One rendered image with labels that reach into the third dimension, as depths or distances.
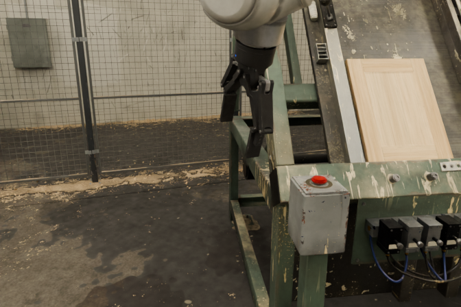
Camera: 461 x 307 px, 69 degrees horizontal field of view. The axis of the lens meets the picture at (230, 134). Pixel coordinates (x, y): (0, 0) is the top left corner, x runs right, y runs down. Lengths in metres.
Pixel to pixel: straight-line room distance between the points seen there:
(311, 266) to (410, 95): 0.75
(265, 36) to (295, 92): 0.71
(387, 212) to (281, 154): 0.39
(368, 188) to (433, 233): 0.21
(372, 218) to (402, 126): 0.35
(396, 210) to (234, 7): 0.97
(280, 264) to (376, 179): 0.42
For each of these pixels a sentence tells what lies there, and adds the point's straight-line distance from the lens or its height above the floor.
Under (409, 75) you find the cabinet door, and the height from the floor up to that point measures 1.17.
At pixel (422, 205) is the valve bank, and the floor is 0.77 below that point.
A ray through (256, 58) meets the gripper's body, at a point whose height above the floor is 1.25.
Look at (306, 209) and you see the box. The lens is 0.86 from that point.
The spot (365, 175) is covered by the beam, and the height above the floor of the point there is 0.87.
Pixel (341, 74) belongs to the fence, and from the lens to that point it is 1.29.
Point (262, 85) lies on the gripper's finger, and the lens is 0.59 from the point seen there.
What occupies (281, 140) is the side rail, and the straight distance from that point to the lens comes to 1.10.
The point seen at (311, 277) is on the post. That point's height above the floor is 0.67.
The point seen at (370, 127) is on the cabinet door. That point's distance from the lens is 1.27.
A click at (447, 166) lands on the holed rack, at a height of 0.89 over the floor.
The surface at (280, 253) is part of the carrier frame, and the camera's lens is 1.18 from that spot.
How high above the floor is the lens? 1.28
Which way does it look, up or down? 15 degrees down
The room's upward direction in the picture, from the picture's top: straight up
